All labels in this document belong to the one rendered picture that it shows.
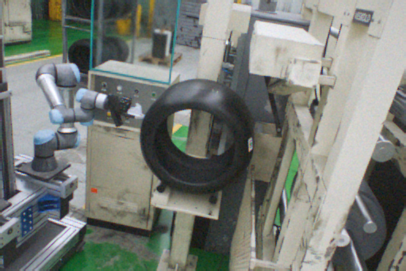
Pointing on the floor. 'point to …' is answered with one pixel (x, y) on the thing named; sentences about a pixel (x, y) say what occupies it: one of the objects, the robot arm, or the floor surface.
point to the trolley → (82, 50)
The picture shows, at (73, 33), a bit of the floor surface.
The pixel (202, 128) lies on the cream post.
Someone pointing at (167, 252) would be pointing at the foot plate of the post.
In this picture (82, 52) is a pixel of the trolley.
